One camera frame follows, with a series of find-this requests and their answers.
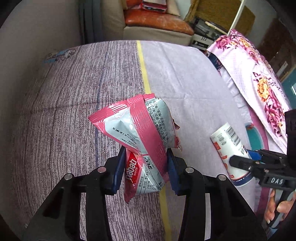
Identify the teal trash bin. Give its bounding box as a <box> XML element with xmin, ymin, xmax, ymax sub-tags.
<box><xmin>245</xmin><ymin>122</ymin><xmax>270</xmax><ymax>153</ymax></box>

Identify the black audio equipment stack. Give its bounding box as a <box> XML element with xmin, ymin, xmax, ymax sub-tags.
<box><xmin>191</xmin><ymin>17</ymin><xmax>229</xmax><ymax>50</ymax></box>

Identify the white barcode paper cup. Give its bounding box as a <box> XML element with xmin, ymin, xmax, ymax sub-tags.
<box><xmin>210</xmin><ymin>122</ymin><xmax>255</xmax><ymax>187</ymax></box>

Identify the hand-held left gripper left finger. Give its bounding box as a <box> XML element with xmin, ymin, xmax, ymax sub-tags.
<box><xmin>22</xmin><ymin>147</ymin><xmax>126</xmax><ymax>241</ymax></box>

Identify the pink wafer packet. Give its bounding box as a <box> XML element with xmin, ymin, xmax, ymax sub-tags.
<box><xmin>88</xmin><ymin>93</ymin><xmax>183</xmax><ymax>204</ymax></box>

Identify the dark wooden cabinet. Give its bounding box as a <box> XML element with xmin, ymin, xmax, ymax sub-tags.
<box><xmin>261</xmin><ymin>17</ymin><xmax>296</xmax><ymax>79</ymax></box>

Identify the person's right hand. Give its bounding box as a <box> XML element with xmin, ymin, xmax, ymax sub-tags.
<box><xmin>265</xmin><ymin>189</ymin><xmax>292</xmax><ymax>224</ymax></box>

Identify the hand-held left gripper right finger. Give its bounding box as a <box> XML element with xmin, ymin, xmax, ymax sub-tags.
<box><xmin>166</xmin><ymin>148</ymin><xmax>266</xmax><ymax>241</ymax></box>

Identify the white pillow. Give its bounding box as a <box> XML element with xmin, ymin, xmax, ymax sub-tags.
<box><xmin>166</xmin><ymin>0</ymin><xmax>181</xmax><ymax>16</ymax></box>

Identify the white pole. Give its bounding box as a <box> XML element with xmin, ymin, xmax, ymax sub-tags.
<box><xmin>228</xmin><ymin>0</ymin><xmax>246</xmax><ymax>35</ymax></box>

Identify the pink floral sheet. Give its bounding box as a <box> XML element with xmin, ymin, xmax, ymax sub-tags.
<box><xmin>206</xmin><ymin>29</ymin><xmax>292</xmax><ymax>149</ymax></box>

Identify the gold patterned cloth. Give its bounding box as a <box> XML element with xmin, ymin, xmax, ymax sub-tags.
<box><xmin>185</xmin><ymin>0</ymin><xmax>256</xmax><ymax>33</ymax></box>

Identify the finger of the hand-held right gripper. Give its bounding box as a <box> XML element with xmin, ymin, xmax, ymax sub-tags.
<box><xmin>229</xmin><ymin>155</ymin><xmax>266</xmax><ymax>179</ymax></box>
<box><xmin>246</xmin><ymin>149</ymin><xmax>287</xmax><ymax>164</ymax></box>

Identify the grey-blue curtain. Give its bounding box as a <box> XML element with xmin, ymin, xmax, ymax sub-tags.
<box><xmin>79</xmin><ymin>0</ymin><xmax>104</xmax><ymax>44</ymax></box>

